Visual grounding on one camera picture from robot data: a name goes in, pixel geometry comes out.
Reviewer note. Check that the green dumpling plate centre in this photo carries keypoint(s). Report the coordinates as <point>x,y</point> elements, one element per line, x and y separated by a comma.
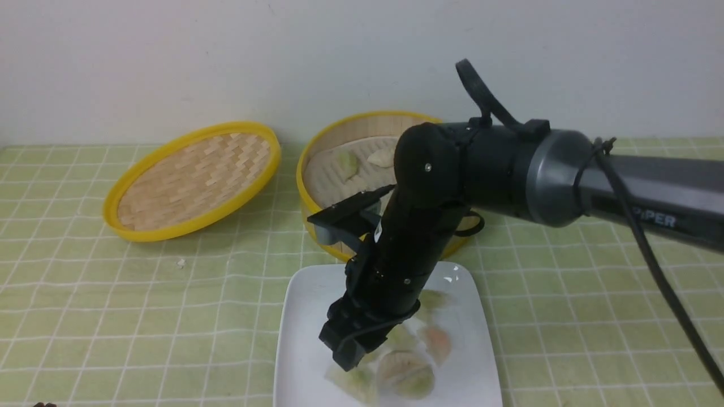
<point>400,338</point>

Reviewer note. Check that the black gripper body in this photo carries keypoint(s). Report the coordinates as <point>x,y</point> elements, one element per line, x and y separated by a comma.
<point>360,321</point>

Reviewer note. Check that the white square plate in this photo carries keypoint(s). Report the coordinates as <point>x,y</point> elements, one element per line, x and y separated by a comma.
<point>469,377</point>

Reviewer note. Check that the yellow bamboo steamer basket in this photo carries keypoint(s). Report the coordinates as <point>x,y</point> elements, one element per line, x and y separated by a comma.
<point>317,174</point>

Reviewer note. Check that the yellow bamboo steamer lid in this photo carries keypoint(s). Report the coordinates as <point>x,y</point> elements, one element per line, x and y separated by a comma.
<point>192,182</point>

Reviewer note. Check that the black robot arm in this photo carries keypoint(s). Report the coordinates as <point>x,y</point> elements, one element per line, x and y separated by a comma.
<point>528,171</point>

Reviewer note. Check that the green dumpling plate bottom left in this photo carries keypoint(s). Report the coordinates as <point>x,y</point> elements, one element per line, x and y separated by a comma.
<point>359,383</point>

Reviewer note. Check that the green checkered tablecloth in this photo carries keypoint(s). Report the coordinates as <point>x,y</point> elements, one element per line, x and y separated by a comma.
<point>90,319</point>

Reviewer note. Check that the pink dumpling on plate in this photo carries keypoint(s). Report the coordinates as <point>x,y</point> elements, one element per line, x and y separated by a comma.
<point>437,342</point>

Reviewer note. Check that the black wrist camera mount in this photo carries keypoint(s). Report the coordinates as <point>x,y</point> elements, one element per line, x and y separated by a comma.
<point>349,220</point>

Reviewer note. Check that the green dumpling plate top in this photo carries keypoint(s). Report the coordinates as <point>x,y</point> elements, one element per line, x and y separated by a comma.
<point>431,301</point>

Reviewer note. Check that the white dumpling in steamer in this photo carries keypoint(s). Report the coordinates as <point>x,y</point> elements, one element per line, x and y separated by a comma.
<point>382,158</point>

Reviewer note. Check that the green dumpling plate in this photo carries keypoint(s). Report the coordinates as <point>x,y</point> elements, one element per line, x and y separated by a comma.
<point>400,338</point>
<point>359,383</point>
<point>431,301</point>

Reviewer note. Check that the green dumpling in steamer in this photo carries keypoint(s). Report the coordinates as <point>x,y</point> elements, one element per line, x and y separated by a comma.
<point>348,164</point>

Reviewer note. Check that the large dumpling on plate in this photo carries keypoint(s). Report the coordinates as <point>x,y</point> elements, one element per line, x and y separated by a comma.
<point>407,374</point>

